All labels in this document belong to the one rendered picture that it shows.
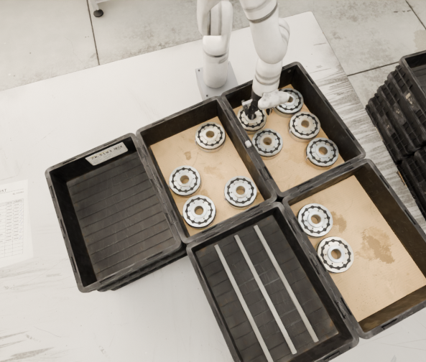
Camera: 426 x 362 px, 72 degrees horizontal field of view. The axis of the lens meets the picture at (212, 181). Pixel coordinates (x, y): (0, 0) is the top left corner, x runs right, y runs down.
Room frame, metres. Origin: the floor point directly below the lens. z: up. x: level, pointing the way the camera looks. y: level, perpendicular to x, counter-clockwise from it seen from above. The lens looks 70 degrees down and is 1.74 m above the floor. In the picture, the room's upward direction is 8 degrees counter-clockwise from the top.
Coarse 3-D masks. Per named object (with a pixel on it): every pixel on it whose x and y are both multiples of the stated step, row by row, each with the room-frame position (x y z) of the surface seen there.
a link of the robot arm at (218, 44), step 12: (216, 12) 0.73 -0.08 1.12; (228, 12) 0.72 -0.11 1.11; (216, 24) 0.71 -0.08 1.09; (228, 24) 0.70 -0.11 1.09; (204, 36) 0.77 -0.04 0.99; (216, 36) 0.75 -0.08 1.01; (228, 36) 0.70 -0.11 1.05; (204, 48) 0.74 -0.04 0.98; (216, 48) 0.71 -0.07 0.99; (228, 48) 0.73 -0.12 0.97
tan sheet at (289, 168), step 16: (272, 112) 0.55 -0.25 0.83; (272, 128) 0.49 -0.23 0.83; (320, 128) 0.46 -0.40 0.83; (288, 144) 0.42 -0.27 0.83; (304, 144) 0.41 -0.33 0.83; (272, 160) 0.37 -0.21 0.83; (288, 160) 0.36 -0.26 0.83; (304, 160) 0.35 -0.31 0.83; (272, 176) 0.31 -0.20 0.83; (288, 176) 0.31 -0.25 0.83; (304, 176) 0.30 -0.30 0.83
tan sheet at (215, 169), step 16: (192, 128) 0.53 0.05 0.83; (160, 144) 0.49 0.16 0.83; (176, 144) 0.48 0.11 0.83; (192, 144) 0.47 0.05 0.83; (224, 144) 0.45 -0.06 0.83; (160, 160) 0.43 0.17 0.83; (176, 160) 0.42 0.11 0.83; (192, 160) 0.41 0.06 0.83; (208, 160) 0.40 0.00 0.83; (224, 160) 0.39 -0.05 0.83; (240, 160) 0.39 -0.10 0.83; (208, 176) 0.34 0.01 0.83; (224, 176) 0.34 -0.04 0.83; (208, 192) 0.29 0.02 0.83; (240, 192) 0.27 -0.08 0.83; (224, 208) 0.23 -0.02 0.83
